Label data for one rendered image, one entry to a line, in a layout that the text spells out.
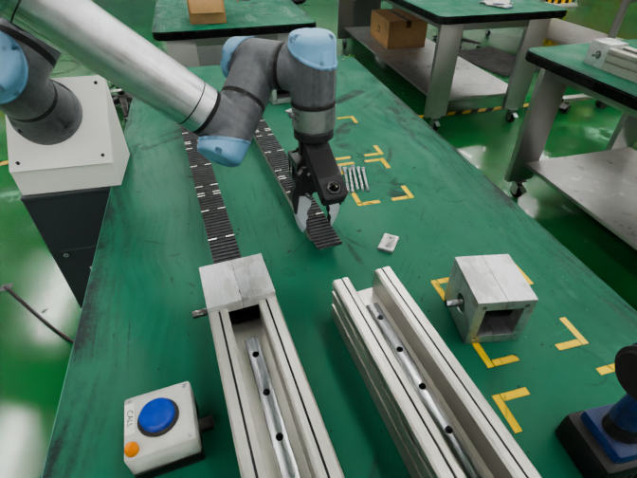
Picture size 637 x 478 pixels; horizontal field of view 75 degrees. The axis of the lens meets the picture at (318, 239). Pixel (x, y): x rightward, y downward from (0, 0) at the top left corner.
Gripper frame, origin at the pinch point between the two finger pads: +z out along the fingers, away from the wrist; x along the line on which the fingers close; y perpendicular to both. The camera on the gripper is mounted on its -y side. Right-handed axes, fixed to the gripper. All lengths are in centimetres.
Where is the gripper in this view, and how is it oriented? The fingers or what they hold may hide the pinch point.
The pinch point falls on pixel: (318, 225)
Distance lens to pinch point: 83.3
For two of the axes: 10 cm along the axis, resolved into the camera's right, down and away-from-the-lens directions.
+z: 0.0, 7.7, 6.3
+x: -9.4, 2.1, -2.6
